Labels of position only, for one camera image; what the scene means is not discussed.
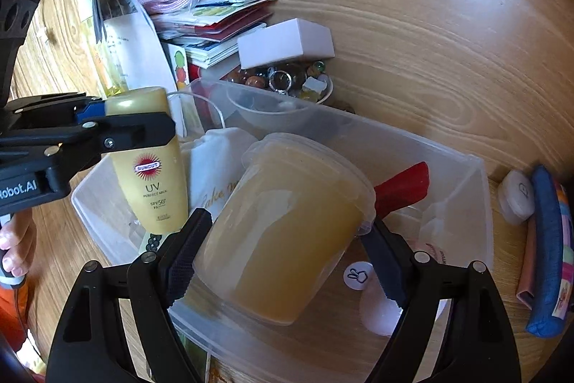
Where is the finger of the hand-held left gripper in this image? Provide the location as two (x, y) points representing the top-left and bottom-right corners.
(4, 93), (107, 126)
(27, 111), (177, 176)

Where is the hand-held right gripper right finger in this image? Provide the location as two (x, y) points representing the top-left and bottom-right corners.
(359, 218), (523, 383)

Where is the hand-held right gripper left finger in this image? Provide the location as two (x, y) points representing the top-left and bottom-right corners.
(45, 207), (213, 383)

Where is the pink round case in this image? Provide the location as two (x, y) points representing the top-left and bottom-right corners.
(343, 261), (404, 336)

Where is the yellow sunscreen tube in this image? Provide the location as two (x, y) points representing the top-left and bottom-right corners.
(105, 86), (189, 233)

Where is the white drawstring cloth bag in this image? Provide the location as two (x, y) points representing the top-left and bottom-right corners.
(179, 128), (258, 222)

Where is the red velvet drawstring pouch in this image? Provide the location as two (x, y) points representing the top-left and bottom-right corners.
(372, 161), (430, 219)

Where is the cream translucent plastic cup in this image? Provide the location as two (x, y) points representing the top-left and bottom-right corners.
(193, 133), (377, 326)

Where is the clear plastic storage box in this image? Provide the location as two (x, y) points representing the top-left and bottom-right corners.
(71, 78), (494, 383)

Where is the person's left hand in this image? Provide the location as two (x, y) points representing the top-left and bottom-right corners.
(0, 215), (38, 280)

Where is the pale card black flower print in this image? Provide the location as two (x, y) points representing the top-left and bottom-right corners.
(137, 230), (164, 256)

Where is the yellow liquid bottle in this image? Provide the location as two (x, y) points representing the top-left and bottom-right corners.
(77, 0), (133, 99)

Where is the fruit sticker sheet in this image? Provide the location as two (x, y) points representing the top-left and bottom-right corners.
(171, 44), (190, 90)

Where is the white paper bag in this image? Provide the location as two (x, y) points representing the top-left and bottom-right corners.
(91, 0), (184, 137)

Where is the stack of cards and packets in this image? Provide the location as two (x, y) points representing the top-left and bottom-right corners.
(152, 0), (283, 70)

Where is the white ceramic bowl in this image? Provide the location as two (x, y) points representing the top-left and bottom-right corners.
(225, 64), (335, 130)

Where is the orange clothing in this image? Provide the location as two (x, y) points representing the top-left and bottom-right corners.
(0, 275), (41, 366)

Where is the pink notebook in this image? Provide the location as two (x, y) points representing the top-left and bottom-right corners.
(516, 221), (541, 309)

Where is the white round small case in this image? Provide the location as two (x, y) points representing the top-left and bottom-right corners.
(498, 170), (536, 226)

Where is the blue pencil case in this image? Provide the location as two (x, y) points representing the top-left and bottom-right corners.
(526, 164), (574, 337)

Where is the pale pink cardboard box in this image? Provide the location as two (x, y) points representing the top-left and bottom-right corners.
(237, 18), (336, 72)

